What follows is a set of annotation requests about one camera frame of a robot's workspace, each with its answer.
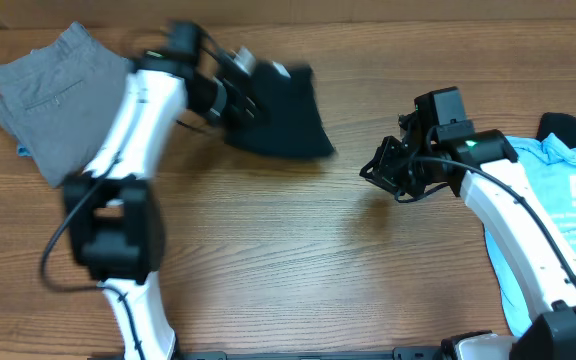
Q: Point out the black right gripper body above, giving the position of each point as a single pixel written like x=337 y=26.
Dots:
x=393 y=167

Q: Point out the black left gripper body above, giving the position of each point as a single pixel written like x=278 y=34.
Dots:
x=236 y=110

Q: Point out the black t-shirt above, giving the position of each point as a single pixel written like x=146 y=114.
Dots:
x=288 y=124

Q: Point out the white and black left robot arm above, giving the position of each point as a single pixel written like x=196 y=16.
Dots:
x=112 y=216

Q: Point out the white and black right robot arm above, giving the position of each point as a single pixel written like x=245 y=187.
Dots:
x=492 y=182

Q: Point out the light blue t-shirt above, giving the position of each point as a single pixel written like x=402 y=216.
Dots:
x=550 y=167

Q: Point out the folded grey trousers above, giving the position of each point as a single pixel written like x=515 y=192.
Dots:
x=59 y=102

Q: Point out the dark garment under blue shirt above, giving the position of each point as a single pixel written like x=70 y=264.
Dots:
x=563 y=126

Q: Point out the folded blue garment under trousers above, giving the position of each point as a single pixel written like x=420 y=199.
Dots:
x=22 y=151

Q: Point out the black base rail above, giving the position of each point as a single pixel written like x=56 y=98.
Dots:
x=398 y=353

